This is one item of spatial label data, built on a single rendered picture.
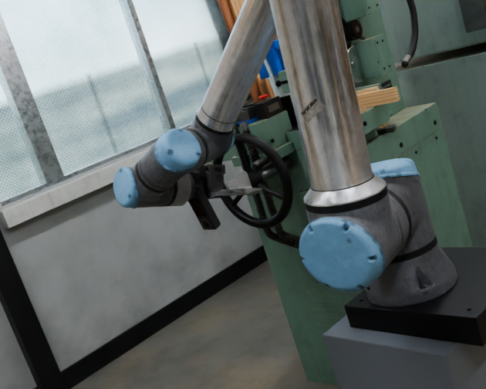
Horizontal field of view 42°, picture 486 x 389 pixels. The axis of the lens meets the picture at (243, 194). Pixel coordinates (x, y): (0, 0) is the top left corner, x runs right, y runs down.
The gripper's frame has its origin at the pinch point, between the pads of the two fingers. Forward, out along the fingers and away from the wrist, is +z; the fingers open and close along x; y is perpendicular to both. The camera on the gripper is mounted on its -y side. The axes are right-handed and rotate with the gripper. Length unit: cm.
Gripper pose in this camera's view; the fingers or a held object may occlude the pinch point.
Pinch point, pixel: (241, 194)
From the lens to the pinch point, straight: 164.8
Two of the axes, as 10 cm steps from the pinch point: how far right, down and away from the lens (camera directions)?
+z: 7.1, -0.2, 7.0
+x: -7.0, 0.7, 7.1
